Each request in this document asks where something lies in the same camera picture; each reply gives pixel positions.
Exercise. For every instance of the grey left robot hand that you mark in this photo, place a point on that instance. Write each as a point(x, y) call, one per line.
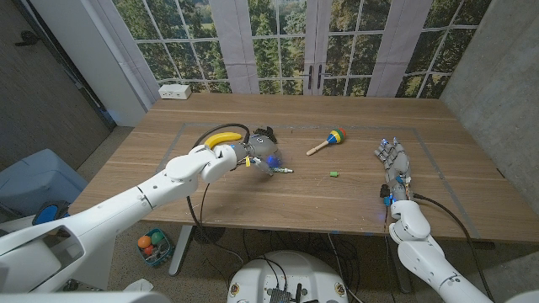
point(263, 149)

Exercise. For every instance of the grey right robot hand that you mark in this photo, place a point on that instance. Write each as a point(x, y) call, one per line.
point(398, 168)

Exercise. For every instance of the white green marker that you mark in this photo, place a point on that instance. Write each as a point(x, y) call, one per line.
point(284, 170)

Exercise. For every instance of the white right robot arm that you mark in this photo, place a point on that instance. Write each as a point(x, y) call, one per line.
point(421, 256)

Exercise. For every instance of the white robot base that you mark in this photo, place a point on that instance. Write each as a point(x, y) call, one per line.
point(290, 273)

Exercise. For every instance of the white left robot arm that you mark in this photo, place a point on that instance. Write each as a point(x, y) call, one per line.
point(126, 206)

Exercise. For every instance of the yellow toy banana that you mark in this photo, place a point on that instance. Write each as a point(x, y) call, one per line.
point(223, 138)

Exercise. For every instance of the colourful wooden maraca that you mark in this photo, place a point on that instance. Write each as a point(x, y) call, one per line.
point(335, 136)

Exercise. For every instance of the black round floor fan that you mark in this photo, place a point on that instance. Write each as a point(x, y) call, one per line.
point(208, 235)

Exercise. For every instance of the white power box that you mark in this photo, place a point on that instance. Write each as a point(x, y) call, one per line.
point(174, 91)

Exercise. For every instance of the printed window backdrop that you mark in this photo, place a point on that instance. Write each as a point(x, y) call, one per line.
point(269, 42)

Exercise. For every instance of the white table leg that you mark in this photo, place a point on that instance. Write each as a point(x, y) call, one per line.
point(180, 252)

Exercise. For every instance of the green ball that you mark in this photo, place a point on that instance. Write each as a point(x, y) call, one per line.
point(156, 237)

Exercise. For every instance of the teal toy basket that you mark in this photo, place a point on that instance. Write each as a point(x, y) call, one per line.
point(162, 254)

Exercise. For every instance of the orange ball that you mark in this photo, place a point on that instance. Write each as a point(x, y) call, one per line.
point(144, 242)

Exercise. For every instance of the white crumpled cloth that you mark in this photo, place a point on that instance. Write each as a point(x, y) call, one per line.
point(139, 286)

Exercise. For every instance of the blue black pad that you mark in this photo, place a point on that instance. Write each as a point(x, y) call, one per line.
point(48, 214)

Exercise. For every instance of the grey-blue storage bin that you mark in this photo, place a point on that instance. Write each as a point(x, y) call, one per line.
point(38, 181)

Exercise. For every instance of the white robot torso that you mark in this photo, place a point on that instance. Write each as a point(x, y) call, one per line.
point(84, 298)

